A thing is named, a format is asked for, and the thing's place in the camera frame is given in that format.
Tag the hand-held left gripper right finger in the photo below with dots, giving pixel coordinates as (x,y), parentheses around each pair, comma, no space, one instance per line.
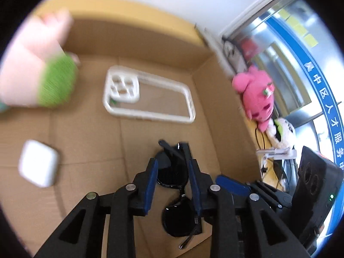
(195,190)

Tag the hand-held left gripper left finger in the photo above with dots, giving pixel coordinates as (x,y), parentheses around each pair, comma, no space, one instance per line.
(150,188)

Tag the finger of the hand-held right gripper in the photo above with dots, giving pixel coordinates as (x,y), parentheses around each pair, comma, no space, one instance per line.
(232,186)

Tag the black sunglasses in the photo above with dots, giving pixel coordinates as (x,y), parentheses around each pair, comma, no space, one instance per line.
(177,215)

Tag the brown cardboard box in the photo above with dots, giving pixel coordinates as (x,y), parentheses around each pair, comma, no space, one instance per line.
(94,145)

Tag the clear white phone case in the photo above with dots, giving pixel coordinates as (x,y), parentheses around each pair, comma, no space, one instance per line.
(121,86)

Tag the white earbuds case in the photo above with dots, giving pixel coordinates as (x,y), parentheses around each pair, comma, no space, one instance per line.
(37,164)

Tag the silver phone stand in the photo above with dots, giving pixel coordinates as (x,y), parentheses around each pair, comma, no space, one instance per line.
(276,153)

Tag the white plush toy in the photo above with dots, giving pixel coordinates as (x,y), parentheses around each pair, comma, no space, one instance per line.
(282,131)

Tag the magenta plush toy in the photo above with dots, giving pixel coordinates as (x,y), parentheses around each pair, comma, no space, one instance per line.
(255,96)

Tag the blue window banner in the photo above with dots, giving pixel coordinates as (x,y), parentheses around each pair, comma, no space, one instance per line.
(322,91)

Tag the grey pouch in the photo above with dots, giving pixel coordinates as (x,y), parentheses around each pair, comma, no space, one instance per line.
(232,52)

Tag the row of yellow sticky notes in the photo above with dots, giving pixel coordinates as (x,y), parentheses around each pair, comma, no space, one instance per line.
(298,27)

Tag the pink pig plush toy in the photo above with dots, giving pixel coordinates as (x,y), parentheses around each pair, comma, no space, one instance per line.
(32,67)

